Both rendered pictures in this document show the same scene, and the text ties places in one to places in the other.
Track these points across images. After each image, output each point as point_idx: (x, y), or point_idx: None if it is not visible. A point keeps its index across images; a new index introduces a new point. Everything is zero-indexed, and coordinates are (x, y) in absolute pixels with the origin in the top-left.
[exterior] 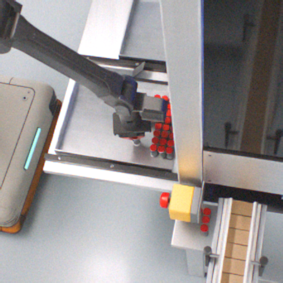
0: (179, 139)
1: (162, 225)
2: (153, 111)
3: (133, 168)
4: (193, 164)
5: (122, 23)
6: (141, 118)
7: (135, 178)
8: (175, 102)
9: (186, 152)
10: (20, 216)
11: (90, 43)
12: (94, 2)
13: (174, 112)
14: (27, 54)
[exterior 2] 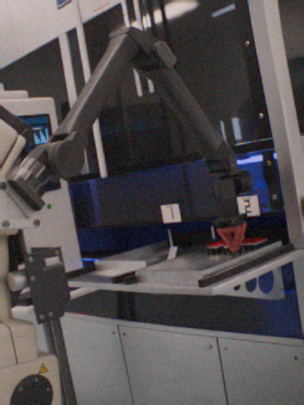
0: (289, 122)
1: None
2: (243, 174)
3: (263, 254)
4: (301, 164)
5: (113, 273)
6: (242, 184)
7: (271, 260)
8: (278, 63)
9: (295, 143)
10: None
11: (109, 280)
12: (74, 280)
13: (280, 79)
14: (173, 88)
